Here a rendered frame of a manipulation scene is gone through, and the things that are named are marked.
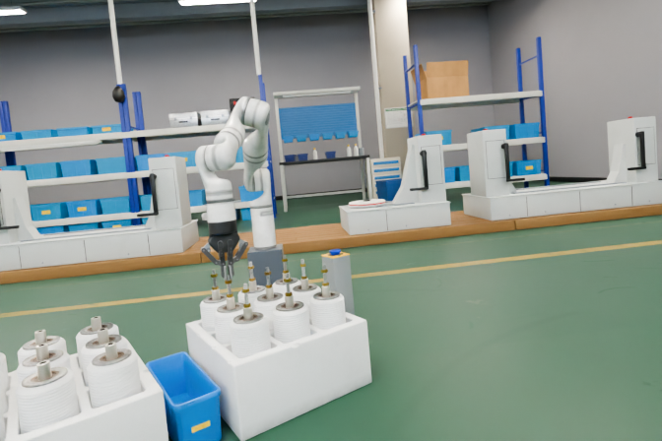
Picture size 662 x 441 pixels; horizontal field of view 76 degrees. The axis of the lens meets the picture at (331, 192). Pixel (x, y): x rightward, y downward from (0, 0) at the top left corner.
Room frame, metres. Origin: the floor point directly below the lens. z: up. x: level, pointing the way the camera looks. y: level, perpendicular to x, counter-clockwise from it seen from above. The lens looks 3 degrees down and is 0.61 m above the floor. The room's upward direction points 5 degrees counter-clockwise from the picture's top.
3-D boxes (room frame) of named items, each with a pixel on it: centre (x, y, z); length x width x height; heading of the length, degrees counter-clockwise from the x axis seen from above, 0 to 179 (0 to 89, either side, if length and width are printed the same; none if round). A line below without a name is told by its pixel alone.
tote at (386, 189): (5.89, -0.89, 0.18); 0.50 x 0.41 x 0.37; 10
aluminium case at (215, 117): (5.99, 1.49, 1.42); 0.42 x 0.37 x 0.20; 8
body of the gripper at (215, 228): (1.15, 0.30, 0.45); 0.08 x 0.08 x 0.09
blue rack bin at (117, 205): (5.91, 2.89, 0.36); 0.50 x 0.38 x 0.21; 4
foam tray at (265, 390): (1.21, 0.20, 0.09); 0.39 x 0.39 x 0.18; 34
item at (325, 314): (1.18, 0.04, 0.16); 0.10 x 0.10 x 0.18
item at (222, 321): (1.15, 0.30, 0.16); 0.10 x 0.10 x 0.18
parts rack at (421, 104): (6.37, -2.21, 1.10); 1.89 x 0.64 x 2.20; 95
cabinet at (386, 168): (6.95, -0.87, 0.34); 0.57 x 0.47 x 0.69; 5
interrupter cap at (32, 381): (0.81, 0.59, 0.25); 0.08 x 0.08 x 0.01
